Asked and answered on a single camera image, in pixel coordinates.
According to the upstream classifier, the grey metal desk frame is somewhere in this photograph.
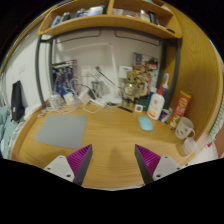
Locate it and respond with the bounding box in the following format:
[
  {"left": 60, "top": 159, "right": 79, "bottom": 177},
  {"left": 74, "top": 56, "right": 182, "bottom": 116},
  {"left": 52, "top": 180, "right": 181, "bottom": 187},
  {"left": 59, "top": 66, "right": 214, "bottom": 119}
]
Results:
[{"left": 34, "top": 28, "right": 183, "bottom": 109}]

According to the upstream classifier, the wooden shelf unit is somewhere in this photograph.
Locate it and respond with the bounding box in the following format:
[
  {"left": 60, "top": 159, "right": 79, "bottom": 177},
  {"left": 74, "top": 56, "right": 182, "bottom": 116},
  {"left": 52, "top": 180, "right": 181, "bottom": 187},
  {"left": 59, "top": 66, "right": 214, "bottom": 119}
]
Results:
[{"left": 37, "top": 0, "right": 183, "bottom": 40}]

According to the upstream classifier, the colourful box stack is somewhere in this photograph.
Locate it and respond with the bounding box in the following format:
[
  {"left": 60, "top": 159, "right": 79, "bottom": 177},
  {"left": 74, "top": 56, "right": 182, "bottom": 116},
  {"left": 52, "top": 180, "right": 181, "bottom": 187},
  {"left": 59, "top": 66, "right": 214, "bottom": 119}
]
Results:
[{"left": 134, "top": 52, "right": 159, "bottom": 98}]

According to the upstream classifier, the grey gooseneck light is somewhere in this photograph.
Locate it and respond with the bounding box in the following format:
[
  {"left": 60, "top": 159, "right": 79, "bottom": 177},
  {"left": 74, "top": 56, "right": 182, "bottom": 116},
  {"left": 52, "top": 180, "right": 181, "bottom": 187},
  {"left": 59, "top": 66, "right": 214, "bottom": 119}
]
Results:
[{"left": 94, "top": 65, "right": 123, "bottom": 89}]

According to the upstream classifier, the small blue red box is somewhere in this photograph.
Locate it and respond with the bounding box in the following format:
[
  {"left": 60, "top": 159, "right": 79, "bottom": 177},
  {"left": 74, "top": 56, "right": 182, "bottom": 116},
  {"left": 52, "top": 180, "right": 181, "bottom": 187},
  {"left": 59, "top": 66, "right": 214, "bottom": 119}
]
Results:
[{"left": 159, "top": 109, "right": 173, "bottom": 124}]

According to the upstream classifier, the black backpack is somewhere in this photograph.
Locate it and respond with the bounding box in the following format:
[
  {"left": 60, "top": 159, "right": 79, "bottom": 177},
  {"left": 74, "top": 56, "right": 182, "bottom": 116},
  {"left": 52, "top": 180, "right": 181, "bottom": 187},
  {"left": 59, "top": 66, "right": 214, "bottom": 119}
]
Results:
[{"left": 10, "top": 80, "right": 26, "bottom": 122}]

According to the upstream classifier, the teal blanket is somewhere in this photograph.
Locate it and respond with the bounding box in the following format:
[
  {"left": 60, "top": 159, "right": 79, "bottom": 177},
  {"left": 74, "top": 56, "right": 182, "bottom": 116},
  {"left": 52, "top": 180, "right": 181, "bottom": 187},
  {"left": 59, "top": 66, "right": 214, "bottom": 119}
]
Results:
[{"left": 0, "top": 105, "right": 18, "bottom": 158}]

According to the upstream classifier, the white charger block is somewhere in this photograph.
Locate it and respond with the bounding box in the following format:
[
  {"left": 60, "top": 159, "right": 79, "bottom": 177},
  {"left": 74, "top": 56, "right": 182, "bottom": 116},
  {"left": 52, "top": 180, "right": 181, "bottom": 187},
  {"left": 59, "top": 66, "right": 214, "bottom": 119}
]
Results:
[
  {"left": 78, "top": 89, "right": 92, "bottom": 105},
  {"left": 63, "top": 92, "right": 76, "bottom": 106}
]

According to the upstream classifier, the light blue computer mouse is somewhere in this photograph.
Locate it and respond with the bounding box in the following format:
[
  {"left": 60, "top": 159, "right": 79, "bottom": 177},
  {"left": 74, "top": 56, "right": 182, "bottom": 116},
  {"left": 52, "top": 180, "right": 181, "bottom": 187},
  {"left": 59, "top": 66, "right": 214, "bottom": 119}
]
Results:
[{"left": 138, "top": 115, "right": 154, "bottom": 132}]

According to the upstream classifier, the small white cube clock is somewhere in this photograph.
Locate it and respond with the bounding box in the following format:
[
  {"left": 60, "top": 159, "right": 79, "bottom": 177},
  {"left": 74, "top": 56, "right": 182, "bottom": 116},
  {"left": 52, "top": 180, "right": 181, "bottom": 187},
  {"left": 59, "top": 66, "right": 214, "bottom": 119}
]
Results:
[{"left": 134, "top": 103, "right": 144, "bottom": 114}]

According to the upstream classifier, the metal cup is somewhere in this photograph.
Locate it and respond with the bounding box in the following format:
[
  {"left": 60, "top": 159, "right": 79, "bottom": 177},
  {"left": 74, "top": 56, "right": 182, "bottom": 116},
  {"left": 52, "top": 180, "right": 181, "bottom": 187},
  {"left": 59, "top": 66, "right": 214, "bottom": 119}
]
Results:
[{"left": 90, "top": 80, "right": 102, "bottom": 98}]

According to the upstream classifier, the red chips can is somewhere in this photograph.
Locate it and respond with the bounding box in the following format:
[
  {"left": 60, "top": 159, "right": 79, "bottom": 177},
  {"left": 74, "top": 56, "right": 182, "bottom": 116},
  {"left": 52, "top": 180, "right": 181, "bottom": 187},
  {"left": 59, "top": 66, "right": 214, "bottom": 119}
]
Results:
[{"left": 168, "top": 90, "right": 192, "bottom": 130}]

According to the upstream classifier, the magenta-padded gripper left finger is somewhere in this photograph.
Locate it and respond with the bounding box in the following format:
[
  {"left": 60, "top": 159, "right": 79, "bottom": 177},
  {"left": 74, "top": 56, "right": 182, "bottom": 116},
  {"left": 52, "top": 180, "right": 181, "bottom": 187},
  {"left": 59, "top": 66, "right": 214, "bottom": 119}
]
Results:
[{"left": 43, "top": 143, "right": 93, "bottom": 187}]

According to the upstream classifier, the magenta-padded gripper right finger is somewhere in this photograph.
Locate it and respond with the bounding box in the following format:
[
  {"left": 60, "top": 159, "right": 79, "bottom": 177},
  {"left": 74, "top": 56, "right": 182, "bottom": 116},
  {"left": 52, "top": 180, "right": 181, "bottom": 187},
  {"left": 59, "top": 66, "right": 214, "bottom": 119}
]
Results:
[{"left": 134, "top": 143, "right": 183, "bottom": 185}]

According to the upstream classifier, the white wall box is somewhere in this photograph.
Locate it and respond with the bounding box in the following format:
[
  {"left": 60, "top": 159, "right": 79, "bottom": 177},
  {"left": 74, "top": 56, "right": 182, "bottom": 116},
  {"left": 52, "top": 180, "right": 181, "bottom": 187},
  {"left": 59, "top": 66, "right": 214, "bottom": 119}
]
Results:
[{"left": 118, "top": 65, "right": 134, "bottom": 80}]

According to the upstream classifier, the white cable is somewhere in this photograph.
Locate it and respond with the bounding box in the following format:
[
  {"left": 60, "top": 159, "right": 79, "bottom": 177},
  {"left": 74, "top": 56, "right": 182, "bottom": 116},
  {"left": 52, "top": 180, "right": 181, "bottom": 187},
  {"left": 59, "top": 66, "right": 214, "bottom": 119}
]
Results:
[{"left": 38, "top": 78, "right": 113, "bottom": 116}]

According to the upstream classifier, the blue robot model kit box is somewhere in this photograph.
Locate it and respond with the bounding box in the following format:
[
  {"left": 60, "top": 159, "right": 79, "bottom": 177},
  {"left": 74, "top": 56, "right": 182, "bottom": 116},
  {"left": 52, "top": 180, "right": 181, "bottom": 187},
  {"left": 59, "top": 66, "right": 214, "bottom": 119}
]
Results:
[{"left": 50, "top": 59, "right": 79, "bottom": 98}]

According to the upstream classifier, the brown tree figure toy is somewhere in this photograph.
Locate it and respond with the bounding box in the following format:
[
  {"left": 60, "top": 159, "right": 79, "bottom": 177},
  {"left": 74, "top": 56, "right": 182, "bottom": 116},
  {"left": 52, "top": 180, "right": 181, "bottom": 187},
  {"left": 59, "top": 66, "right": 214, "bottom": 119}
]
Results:
[{"left": 121, "top": 70, "right": 141, "bottom": 104}]

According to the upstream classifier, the green round tin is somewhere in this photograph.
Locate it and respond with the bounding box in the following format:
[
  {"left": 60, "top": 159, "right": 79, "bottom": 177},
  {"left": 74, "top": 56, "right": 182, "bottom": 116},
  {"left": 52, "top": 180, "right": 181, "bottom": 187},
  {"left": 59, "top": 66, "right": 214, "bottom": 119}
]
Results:
[{"left": 138, "top": 96, "right": 151, "bottom": 108}]

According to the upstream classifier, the white power strip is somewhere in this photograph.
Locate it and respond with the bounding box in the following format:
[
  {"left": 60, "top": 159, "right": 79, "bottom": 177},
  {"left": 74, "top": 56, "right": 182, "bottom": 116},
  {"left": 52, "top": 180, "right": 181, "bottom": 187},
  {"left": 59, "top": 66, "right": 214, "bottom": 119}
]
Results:
[{"left": 88, "top": 97, "right": 108, "bottom": 108}]

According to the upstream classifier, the black flat bar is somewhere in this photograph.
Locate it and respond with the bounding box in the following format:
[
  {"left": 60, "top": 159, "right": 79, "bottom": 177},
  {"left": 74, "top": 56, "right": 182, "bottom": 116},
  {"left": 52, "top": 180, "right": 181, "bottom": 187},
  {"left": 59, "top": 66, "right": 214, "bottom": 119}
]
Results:
[{"left": 116, "top": 105, "right": 134, "bottom": 113}]

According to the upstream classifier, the white crumpled bag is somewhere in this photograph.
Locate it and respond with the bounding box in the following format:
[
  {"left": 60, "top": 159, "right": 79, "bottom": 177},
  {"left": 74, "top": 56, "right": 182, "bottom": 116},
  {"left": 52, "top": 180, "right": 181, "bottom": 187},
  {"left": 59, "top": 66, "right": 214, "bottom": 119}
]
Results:
[{"left": 23, "top": 103, "right": 43, "bottom": 121}]

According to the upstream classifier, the blue bottle white cap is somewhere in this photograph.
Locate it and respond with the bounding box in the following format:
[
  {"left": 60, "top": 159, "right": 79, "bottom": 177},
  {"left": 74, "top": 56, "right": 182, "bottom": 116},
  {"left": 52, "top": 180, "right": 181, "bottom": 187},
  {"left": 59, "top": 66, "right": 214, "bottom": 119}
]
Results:
[{"left": 148, "top": 87, "right": 158, "bottom": 101}]

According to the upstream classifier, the white electric toothbrush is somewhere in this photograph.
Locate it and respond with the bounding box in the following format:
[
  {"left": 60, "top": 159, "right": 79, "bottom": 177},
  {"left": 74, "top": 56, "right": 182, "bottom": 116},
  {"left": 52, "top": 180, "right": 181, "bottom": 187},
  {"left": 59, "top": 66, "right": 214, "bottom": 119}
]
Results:
[{"left": 162, "top": 73, "right": 170, "bottom": 101}]

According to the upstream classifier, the grey mouse pad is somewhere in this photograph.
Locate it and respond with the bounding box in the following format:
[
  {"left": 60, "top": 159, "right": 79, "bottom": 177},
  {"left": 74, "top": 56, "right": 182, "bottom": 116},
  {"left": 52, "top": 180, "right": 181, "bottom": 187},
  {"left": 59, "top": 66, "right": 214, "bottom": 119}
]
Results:
[{"left": 34, "top": 114, "right": 88, "bottom": 150}]

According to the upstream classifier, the clear plastic dome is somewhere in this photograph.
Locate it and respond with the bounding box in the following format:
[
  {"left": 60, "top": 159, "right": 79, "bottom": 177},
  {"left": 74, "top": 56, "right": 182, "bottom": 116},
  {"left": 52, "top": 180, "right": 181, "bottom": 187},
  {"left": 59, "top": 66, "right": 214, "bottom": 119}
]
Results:
[{"left": 48, "top": 92, "right": 64, "bottom": 109}]

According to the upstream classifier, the white lotion bottle red cap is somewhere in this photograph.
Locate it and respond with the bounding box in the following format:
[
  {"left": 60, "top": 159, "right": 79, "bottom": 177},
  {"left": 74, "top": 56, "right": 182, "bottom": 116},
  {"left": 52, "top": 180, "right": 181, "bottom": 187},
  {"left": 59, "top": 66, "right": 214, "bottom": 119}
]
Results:
[{"left": 146, "top": 83, "right": 166, "bottom": 121}]

